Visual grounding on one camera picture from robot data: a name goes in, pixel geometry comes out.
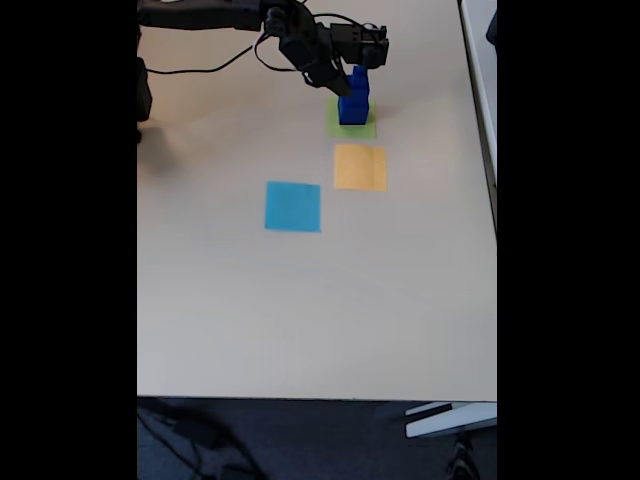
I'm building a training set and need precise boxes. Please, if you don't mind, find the light blue paper square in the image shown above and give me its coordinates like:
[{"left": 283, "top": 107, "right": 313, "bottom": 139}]
[{"left": 264, "top": 180, "right": 322, "bottom": 234}]

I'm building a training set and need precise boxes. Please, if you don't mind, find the medium blue cube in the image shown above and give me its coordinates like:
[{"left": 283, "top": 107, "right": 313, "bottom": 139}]
[{"left": 344, "top": 84, "right": 372, "bottom": 110}]

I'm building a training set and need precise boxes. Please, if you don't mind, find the white table foot bar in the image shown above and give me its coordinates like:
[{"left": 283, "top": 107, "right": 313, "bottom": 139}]
[{"left": 404, "top": 401, "right": 498, "bottom": 440}]

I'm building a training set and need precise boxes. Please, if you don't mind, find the green paper square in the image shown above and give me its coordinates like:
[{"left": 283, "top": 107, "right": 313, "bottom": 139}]
[{"left": 325, "top": 96, "right": 378, "bottom": 141}]

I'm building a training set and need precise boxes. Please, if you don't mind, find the orange paper square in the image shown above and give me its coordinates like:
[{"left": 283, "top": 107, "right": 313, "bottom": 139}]
[{"left": 332, "top": 143, "right": 389, "bottom": 193}]

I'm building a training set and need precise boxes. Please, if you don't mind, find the thick black floor cable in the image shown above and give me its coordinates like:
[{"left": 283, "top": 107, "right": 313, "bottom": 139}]
[{"left": 137, "top": 399, "right": 261, "bottom": 480}]

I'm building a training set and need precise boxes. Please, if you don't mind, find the short looped wrist cable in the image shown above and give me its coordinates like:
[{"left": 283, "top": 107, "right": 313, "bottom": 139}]
[{"left": 253, "top": 32, "right": 301, "bottom": 74}]

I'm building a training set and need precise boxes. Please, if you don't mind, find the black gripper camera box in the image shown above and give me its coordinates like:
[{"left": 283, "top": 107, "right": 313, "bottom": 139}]
[{"left": 327, "top": 22, "right": 391, "bottom": 69}]

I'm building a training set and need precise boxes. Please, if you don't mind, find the large blue cube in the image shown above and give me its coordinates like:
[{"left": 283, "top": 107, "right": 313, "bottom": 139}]
[{"left": 337, "top": 92, "right": 371, "bottom": 127}]

